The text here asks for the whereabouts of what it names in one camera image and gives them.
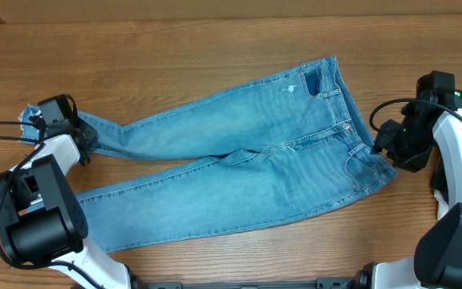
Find blue denim jeans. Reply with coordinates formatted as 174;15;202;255
18;55;399;254

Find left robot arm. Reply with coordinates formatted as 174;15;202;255
0;94;143;289

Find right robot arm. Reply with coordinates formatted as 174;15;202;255
346;71;462;288

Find beige garment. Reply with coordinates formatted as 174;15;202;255
434;189;449;221

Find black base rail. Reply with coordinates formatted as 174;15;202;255
132;273;372;289

